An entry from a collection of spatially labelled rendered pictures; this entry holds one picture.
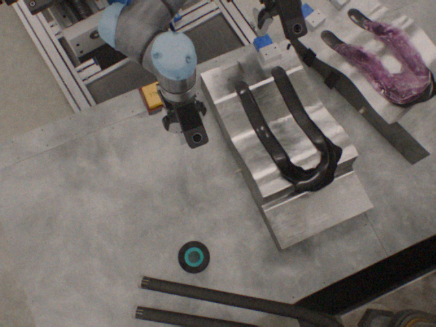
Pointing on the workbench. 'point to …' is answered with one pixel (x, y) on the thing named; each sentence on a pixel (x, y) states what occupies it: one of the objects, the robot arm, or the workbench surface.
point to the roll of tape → (190, 253)
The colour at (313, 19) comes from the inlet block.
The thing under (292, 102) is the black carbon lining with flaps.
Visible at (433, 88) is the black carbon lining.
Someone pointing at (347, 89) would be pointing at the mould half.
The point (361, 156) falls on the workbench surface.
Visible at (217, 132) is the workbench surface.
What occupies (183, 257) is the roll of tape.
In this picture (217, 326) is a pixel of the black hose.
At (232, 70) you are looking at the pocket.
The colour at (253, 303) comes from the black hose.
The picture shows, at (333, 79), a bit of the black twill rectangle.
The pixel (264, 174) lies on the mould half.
